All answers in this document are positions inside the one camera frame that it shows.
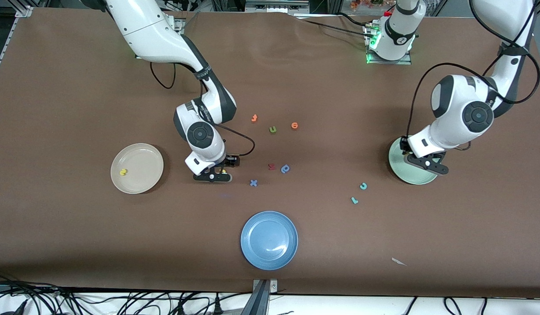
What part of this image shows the green round plate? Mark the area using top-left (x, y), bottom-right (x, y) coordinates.
top-left (388, 136), bottom-right (441, 186)

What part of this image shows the beige round plate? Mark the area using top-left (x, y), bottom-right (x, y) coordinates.
top-left (110, 143), bottom-right (164, 194)

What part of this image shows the blue round plate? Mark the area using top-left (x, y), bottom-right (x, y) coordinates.
top-left (240, 211), bottom-right (299, 271)

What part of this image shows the brown table cover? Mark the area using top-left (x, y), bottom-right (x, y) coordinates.
top-left (0, 9), bottom-right (540, 299)

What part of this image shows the aluminium profile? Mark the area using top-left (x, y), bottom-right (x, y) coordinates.
top-left (0, 5), bottom-right (33, 88)

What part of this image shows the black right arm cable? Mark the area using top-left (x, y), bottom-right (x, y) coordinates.
top-left (149, 61), bottom-right (256, 157)

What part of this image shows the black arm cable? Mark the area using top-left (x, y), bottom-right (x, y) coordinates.
top-left (405, 0), bottom-right (540, 138)
top-left (149, 61), bottom-right (256, 157)

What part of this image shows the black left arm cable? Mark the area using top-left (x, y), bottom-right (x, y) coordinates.
top-left (405, 0), bottom-right (540, 138)

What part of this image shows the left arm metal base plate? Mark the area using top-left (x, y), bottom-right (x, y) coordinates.
top-left (365, 22), bottom-right (413, 65)

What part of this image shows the grey metal camera mount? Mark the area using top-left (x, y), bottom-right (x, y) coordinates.
top-left (240, 279), bottom-right (279, 315)

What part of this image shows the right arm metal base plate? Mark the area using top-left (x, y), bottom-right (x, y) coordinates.
top-left (165, 11), bottom-right (185, 33)

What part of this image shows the grey metal frame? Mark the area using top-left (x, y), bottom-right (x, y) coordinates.
top-left (246, 0), bottom-right (310, 14)

